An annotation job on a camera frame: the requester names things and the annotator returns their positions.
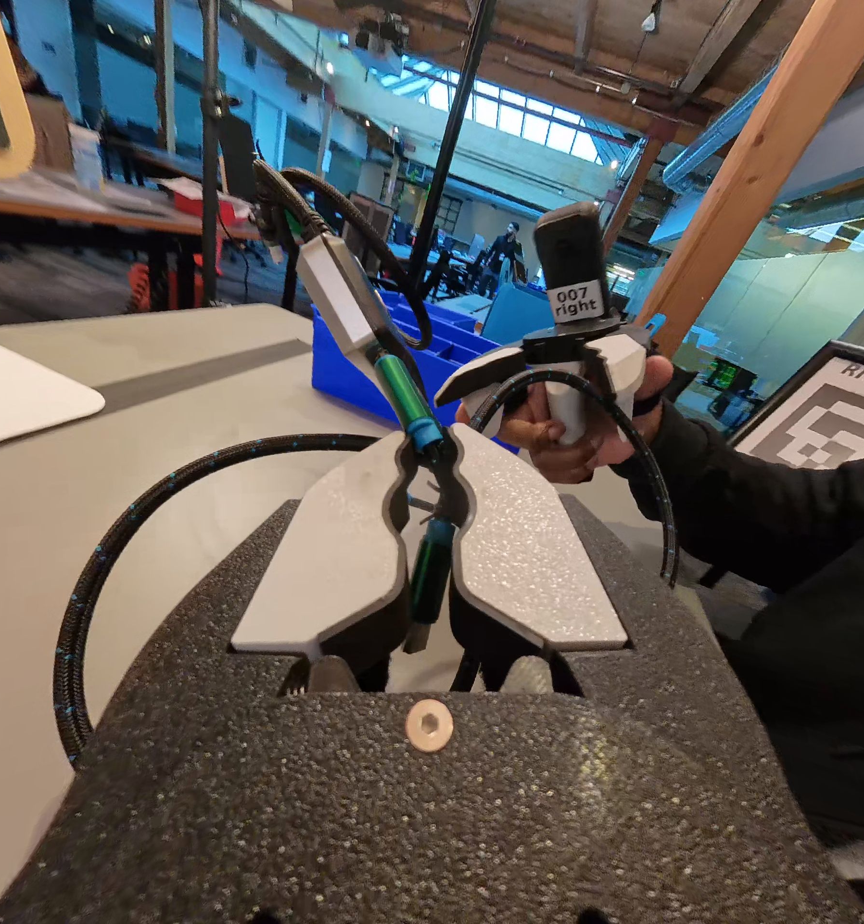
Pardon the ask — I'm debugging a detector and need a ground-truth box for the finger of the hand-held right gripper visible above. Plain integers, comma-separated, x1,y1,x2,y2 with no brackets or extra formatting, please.
584,331,653,443
434,345,548,443

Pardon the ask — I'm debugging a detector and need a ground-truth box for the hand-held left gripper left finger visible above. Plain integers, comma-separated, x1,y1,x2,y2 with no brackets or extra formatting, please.
230,429,413,676

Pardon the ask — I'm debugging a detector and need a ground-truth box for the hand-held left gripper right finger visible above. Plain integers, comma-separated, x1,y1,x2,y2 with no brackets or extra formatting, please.
448,422,631,676

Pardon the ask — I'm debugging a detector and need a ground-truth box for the large blue plastic bin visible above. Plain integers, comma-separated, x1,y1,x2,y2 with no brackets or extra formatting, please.
309,287,523,452

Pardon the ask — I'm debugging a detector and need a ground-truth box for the silver black port switch box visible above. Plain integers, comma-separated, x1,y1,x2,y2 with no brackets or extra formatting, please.
293,232,397,371

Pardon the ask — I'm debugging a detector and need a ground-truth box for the plain black braided cable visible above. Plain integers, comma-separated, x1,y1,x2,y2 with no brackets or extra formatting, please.
252,160,434,355

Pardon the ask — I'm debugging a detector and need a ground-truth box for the person's right forearm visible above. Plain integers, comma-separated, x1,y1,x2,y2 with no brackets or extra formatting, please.
612,400,864,578

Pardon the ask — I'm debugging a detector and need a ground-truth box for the person's right hand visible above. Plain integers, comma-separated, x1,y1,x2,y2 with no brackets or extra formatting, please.
455,354,676,486

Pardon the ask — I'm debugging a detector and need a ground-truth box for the black slanted pole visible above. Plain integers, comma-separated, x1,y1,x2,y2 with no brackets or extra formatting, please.
407,0,498,297

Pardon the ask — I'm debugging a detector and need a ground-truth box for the framed marker board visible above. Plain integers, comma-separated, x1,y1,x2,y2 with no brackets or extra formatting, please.
728,339,864,470

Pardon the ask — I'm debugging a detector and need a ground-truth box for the white desk lamp stand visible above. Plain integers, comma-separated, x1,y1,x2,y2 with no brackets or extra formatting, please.
0,338,107,452

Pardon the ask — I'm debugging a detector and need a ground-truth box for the black upright stand pole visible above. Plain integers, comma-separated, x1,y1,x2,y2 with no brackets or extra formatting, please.
197,0,225,304

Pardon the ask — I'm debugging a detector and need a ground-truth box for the wooden edged desk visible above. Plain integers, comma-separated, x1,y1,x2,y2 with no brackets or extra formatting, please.
0,173,260,304

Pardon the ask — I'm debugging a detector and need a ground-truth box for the wooden support post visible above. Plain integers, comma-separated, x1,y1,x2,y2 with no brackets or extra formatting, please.
630,0,864,358

